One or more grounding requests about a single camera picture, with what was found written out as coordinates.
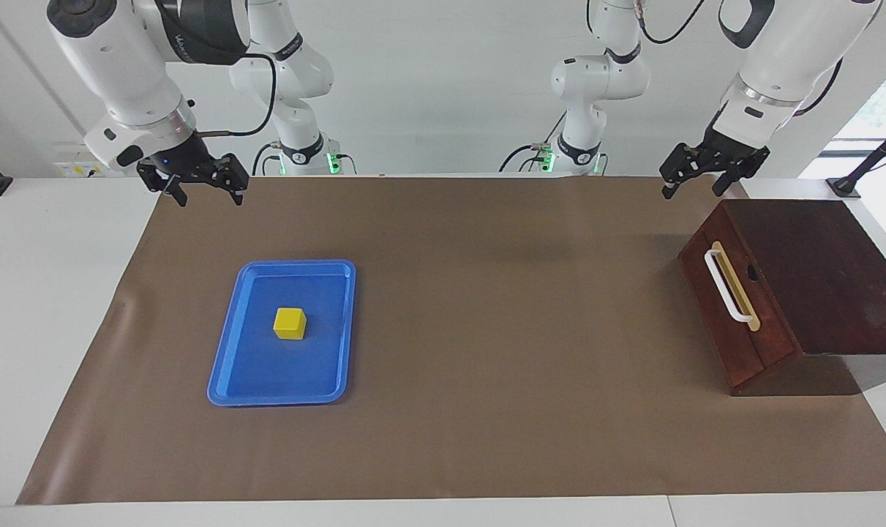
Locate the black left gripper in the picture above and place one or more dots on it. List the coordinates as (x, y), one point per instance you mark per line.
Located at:
(731, 152)

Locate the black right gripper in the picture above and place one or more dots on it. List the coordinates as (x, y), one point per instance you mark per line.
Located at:
(179, 162)

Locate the yellow cube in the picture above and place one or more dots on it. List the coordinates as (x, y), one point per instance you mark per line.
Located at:
(290, 326)

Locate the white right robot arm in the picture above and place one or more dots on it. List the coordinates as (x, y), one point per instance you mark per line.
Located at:
(113, 58)

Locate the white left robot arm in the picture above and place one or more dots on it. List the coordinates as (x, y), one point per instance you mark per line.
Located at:
(801, 51)

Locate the dark wooden cabinet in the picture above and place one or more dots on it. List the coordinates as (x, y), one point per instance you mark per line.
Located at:
(830, 278)

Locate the blue plastic tray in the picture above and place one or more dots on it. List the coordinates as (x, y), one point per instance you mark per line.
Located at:
(318, 366)

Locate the brown table mat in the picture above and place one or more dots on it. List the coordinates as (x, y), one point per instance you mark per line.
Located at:
(486, 329)

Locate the white wall socket box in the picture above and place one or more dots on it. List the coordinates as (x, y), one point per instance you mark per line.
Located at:
(69, 165)

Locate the black camera stand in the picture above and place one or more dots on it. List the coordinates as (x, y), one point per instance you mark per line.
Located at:
(871, 161)

